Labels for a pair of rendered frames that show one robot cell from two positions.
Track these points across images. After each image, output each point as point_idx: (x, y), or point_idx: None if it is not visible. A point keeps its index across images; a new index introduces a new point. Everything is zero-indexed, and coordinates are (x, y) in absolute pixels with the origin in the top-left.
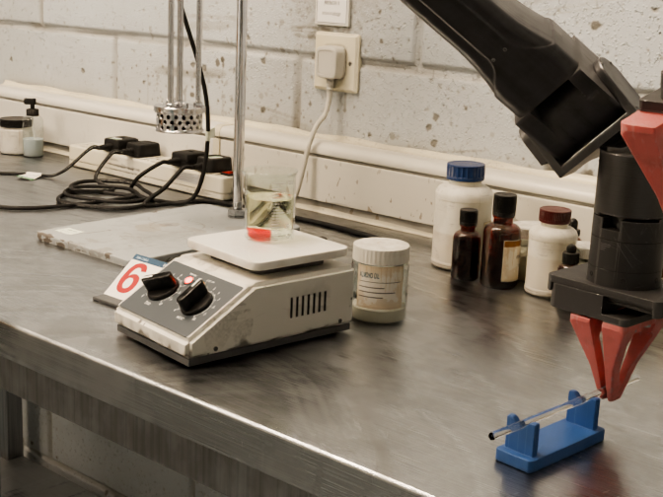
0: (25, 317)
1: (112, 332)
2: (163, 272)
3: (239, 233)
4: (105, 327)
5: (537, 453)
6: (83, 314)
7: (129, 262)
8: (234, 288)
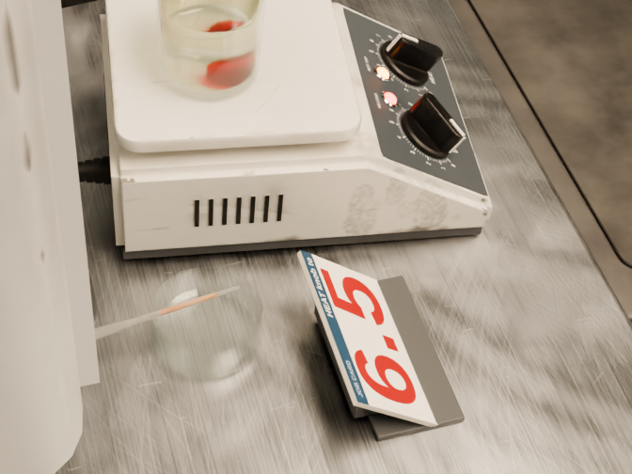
0: (619, 377)
1: (484, 244)
2: (434, 104)
3: (242, 114)
4: (490, 269)
5: None
6: (507, 349)
7: (375, 404)
8: (352, 21)
